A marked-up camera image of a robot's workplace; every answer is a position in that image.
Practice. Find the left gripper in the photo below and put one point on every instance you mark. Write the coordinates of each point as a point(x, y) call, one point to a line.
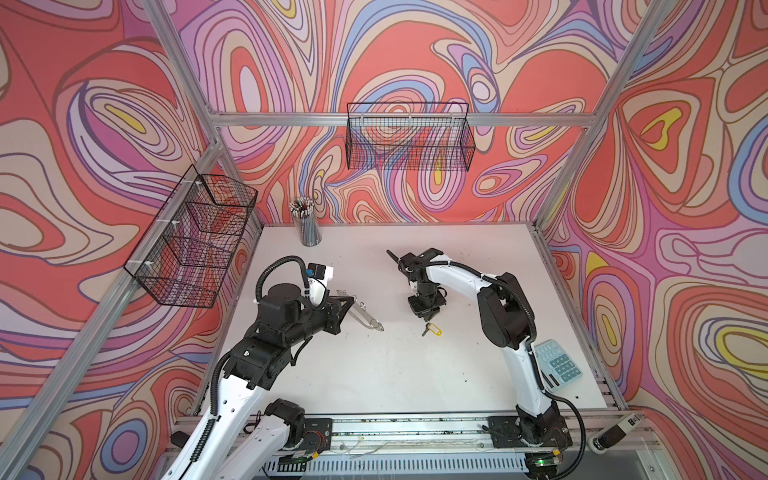
point(333, 315)

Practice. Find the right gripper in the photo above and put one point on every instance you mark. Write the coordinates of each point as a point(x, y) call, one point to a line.
point(430, 312)

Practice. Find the key with yellow tag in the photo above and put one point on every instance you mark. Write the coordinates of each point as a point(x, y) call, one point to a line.
point(430, 328)

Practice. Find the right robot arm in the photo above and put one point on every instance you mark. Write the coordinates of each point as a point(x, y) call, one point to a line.
point(507, 321)

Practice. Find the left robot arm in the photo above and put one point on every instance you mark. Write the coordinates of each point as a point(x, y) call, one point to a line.
point(241, 430)

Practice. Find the metal cup of pens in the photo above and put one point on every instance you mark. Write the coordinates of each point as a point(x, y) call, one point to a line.
point(304, 215)

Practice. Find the white device front right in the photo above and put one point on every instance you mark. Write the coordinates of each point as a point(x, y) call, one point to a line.
point(611, 435)

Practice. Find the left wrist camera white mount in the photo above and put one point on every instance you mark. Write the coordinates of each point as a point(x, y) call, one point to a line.
point(319, 275)

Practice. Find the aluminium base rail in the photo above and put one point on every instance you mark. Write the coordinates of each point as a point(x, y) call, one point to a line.
point(455, 432)

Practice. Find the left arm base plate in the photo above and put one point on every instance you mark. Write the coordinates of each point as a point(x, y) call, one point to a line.
point(315, 436)

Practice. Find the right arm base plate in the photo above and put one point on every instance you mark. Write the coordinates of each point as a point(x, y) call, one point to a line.
point(505, 432)

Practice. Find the black wire basket left wall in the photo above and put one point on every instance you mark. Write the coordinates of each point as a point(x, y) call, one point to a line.
point(199, 227)

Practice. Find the black wire basket wall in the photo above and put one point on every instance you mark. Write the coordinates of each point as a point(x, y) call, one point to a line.
point(199, 227)
point(409, 136)

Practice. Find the black wire basket back wall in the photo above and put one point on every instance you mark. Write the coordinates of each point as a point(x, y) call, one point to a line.
point(409, 136)

